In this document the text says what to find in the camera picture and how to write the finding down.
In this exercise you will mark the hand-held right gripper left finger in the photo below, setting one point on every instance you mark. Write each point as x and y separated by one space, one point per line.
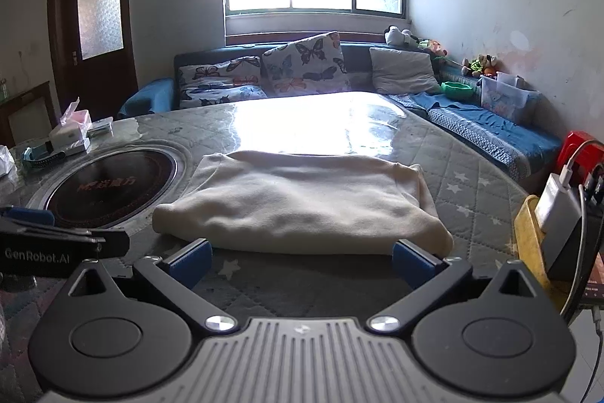
188 262

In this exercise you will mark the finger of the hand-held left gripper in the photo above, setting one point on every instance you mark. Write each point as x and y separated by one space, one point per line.
28 216

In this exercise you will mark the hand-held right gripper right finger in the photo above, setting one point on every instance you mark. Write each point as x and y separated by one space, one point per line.
415 263

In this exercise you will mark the cream knit garment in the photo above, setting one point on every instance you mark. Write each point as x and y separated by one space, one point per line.
302 200

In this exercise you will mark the clear plastic bag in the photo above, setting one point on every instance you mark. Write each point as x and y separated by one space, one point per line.
5 162

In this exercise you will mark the blue smartwatch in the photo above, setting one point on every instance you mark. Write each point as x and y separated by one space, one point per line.
42 157

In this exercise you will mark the round black induction cooktop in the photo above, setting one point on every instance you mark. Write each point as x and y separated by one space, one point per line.
108 188

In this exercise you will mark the white tissue box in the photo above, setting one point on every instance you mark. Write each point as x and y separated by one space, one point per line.
68 141

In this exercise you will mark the grey quilted star table cover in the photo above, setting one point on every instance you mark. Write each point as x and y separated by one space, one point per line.
472 195

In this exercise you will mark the wooden side cabinet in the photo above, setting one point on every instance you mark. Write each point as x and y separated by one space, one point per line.
23 115

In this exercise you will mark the pale blue packet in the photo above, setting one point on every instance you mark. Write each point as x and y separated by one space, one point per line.
100 128

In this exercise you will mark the blue corner sofa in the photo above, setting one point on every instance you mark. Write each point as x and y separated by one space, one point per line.
495 134

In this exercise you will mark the white power adapter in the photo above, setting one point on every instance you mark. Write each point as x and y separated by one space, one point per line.
559 204

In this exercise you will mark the dark wooden door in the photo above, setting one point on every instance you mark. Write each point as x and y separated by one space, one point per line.
66 53

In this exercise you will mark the long butterfly print pillow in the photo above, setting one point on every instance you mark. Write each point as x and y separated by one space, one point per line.
219 70
222 96

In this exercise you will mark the green plastic bowl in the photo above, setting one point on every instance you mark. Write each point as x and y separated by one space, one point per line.
457 90

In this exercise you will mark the clear plastic storage box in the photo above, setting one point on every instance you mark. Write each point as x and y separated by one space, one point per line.
507 98

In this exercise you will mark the grey plain pillow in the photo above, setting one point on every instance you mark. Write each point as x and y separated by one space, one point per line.
403 71

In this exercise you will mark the red plastic stool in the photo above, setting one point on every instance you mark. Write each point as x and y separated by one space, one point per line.
583 148

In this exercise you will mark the yellow green plush toy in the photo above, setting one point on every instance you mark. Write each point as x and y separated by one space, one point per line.
479 65

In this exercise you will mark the orange green plush toy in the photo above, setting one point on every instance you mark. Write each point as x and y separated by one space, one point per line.
434 47

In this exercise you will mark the square butterfly print pillow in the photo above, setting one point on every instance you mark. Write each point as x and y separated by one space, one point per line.
306 65

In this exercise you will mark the white panda plush toy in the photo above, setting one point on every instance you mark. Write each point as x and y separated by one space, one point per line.
397 36

